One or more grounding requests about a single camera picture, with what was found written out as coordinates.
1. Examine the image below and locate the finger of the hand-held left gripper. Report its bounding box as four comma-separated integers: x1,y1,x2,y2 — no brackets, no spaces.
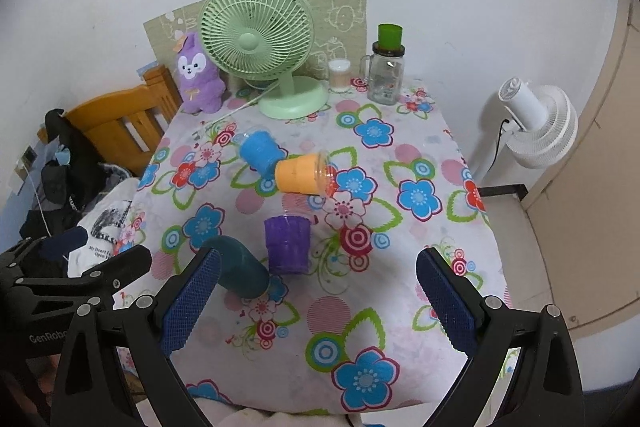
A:
65,245,153,306
0,237,49,280

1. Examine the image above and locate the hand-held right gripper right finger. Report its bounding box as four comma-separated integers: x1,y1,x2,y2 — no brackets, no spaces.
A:
416,247,586,427

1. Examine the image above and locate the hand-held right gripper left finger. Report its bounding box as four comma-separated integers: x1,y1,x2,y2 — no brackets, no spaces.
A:
50,247,223,427

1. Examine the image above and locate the teal plastic cup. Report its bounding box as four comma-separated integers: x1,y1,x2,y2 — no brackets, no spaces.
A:
205,236,271,299

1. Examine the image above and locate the purple plastic cup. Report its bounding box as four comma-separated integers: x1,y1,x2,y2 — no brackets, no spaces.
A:
264,215,312,276

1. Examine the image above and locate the orange plastic cup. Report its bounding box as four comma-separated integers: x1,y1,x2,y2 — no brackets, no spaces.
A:
275,150,337,198

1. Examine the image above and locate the blue plastic cup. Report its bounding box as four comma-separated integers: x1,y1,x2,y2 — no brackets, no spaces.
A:
233,129,290,178

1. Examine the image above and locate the green plastic cup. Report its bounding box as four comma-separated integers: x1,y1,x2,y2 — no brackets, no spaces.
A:
377,23,405,53

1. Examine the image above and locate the white printed shirt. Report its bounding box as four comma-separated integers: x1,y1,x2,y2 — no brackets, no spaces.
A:
67,179,151,279

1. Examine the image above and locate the floral tablecloth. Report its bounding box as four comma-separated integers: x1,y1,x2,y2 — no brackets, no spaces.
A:
112,79,509,414

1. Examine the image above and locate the black clothing pile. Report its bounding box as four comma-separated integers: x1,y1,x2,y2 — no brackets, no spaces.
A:
20,108,137,265

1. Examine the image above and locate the wooden chair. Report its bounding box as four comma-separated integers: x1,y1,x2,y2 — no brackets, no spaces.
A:
37,64,184,178

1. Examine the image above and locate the beige door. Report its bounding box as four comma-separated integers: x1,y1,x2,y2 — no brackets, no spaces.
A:
519,0,640,394

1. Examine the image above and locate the white floor fan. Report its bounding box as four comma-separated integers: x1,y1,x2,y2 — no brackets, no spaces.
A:
470,77,580,188

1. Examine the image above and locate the purple plush toy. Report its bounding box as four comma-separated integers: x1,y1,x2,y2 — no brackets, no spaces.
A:
172,32,225,114

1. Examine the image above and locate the glass mug jar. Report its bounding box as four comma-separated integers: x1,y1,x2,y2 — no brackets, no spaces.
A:
360,42,405,104

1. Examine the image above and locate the cotton swab jar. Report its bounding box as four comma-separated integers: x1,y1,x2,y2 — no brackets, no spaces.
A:
327,58,351,94

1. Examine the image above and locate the green desk fan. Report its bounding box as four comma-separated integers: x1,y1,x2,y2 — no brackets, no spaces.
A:
200,0,330,120

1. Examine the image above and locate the green printed board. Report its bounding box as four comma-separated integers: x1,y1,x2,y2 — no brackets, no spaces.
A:
143,0,369,84

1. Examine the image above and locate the white charging cable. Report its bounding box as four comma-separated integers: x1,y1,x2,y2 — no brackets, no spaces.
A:
16,161,52,239

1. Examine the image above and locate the black fan cable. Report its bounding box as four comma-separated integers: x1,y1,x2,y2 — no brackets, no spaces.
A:
487,119,512,174

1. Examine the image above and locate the white desk fan cable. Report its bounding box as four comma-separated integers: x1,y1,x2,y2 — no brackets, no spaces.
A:
219,82,282,122

